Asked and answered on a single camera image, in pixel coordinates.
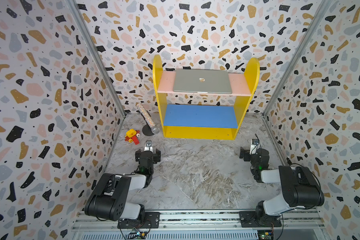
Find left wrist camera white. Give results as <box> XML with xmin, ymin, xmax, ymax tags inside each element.
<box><xmin>144</xmin><ymin>141</ymin><xmax>153</xmax><ymax>152</ymax></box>

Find red yellow toy vehicle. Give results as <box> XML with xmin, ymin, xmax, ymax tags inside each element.
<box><xmin>125</xmin><ymin>129</ymin><xmax>141</xmax><ymax>145</ymax></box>

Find silver laptop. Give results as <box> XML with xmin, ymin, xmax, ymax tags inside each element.
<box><xmin>173</xmin><ymin>69</ymin><xmax>232</xmax><ymax>94</ymax></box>

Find yellow shelf pink blue boards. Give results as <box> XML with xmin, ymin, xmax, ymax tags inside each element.
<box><xmin>153</xmin><ymin>55</ymin><xmax>260</xmax><ymax>140</ymax></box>

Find right circuit board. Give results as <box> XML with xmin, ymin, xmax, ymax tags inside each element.
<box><xmin>258</xmin><ymin>230</ymin><xmax>274</xmax><ymax>240</ymax></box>

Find glitter tube on black base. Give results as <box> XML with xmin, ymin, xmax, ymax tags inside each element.
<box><xmin>137</xmin><ymin>103</ymin><xmax>160</xmax><ymax>136</ymax></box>

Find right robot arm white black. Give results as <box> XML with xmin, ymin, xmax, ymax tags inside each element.
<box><xmin>239</xmin><ymin>146</ymin><xmax>325</xmax><ymax>220</ymax></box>

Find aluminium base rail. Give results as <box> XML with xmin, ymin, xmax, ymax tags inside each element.
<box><xmin>71</xmin><ymin>209</ymin><xmax>328</xmax><ymax>240</ymax></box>

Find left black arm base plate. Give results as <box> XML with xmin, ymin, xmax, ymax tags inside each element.
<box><xmin>118</xmin><ymin>212</ymin><xmax>161</xmax><ymax>229</ymax></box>

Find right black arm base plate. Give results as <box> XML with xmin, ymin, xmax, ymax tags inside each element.
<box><xmin>239</xmin><ymin>211</ymin><xmax>282</xmax><ymax>228</ymax></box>

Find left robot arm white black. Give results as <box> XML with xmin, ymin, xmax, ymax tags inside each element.
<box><xmin>84</xmin><ymin>149</ymin><xmax>161</xmax><ymax>226</ymax></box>

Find left green circuit board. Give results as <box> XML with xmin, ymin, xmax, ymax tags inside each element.
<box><xmin>125</xmin><ymin>229</ymin><xmax>149</xmax><ymax>240</ymax></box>

